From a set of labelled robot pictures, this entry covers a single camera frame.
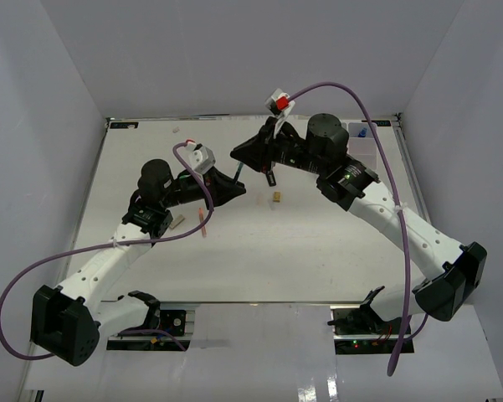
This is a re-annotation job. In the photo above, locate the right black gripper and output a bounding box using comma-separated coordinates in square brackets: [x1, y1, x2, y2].
[230, 118, 326, 177]

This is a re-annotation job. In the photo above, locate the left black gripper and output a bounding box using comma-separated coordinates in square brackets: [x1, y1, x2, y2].
[162, 165, 247, 212]

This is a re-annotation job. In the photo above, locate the green pen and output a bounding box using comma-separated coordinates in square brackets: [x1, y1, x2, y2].
[234, 162, 244, 183]

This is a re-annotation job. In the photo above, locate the orange black highlighter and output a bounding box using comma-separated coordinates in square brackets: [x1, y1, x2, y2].
[265, 170, 276, 187]

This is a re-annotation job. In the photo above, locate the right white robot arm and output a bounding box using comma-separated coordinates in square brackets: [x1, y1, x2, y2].
[230, 113, 487, 334]

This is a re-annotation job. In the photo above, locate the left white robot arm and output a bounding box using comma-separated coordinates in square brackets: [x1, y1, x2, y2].
[30, 159, 246, 367]

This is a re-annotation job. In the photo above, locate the orange pen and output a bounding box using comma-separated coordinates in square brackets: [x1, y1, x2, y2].
[198, 208, 207, 239]

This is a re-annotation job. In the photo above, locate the white compartment organizer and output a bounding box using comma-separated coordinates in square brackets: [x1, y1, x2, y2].
[341, 122, 378, 170]

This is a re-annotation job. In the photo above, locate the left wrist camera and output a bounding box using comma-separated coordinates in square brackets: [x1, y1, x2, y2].
[185, 141, 216, 175]

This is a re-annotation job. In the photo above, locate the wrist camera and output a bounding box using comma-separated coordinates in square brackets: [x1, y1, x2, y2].
[185, 141, 216, 175]
[265, 88, 295, 137]

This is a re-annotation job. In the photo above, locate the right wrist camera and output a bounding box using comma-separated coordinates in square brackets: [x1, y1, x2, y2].
[265, 88, 295, 137]

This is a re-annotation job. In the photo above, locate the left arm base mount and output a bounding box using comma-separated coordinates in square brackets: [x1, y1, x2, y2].
[106, 309, 195, 352]

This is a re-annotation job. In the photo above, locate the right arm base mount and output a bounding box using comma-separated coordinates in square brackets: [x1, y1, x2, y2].
[327, 306, 402, 356]

